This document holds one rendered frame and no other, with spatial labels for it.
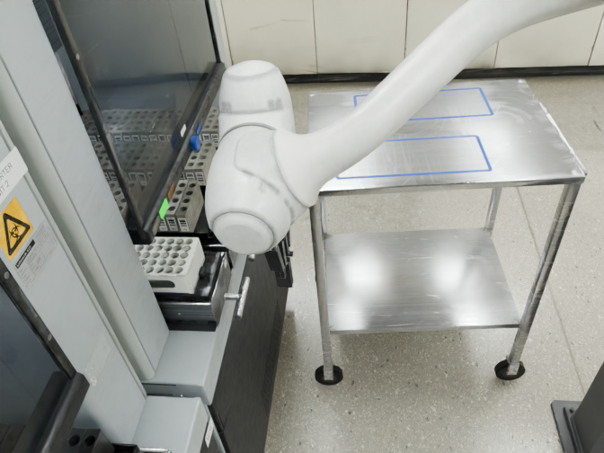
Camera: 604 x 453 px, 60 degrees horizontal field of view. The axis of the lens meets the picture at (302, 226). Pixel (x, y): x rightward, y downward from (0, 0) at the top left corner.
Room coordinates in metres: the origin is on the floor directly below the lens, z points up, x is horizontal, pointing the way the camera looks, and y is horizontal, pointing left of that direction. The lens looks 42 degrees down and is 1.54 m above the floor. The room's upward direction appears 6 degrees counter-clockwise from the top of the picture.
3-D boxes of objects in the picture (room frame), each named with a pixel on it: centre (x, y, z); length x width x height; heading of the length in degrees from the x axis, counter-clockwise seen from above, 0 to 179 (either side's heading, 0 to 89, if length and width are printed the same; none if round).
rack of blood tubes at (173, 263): (0.73, 0.35, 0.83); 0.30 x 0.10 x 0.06; 80
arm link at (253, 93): (0.66, 0.05, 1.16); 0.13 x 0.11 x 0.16; 175
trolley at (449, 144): (1.11, -0.34, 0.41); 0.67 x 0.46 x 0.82; 85
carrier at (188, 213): (0.86, 0.23, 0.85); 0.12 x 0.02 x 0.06; 171
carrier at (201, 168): (1.01, 0.20, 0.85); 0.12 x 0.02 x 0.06; 170
